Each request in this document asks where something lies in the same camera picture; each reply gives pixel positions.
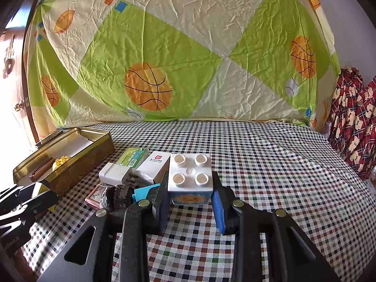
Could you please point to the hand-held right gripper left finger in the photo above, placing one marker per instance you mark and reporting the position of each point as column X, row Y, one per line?
column 162, row 211

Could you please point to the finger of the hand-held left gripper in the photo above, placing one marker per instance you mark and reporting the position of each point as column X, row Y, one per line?
column 8, row 193
column 41, row 204

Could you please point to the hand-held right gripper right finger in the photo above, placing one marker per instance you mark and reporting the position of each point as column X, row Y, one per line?
column 218, row 211

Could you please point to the blue building block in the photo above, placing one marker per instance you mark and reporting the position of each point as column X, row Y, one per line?
column 144, row 193

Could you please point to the white building block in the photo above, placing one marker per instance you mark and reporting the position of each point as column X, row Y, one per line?
column 189, row 179

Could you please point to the gold metal tin box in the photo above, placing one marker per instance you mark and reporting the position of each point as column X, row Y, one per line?
column 79, row 167

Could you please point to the white charger plug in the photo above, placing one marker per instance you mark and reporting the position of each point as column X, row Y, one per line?
column 116, row 174

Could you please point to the yellow toy piece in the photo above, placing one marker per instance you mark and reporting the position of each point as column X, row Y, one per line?
column 61, row 163

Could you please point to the white paper box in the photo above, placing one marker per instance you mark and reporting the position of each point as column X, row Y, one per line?
column 154, row 166

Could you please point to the dark round object silver base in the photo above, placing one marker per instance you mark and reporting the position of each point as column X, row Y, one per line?
column 117, row 198

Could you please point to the small pink framed box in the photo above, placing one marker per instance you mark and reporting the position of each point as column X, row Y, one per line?
column 95, row 197

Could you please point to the green clear plastic box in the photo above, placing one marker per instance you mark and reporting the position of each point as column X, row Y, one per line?
column 132, row 157

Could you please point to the checked bed sheet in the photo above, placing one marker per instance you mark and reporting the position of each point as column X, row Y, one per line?
column 279, row 182

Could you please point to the white paper sheet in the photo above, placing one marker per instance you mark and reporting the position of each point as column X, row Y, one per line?
column 79, row 144

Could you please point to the metal door knob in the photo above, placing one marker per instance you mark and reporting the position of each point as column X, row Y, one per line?
column 20, row 105

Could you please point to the wooden door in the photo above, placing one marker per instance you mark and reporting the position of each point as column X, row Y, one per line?
column 30, row 64

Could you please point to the basketball print quilt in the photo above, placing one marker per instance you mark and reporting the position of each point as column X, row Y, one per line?
column 182, row 53

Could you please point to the red plaid bear cloth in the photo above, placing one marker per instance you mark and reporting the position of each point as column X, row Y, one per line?
column 352, row 117

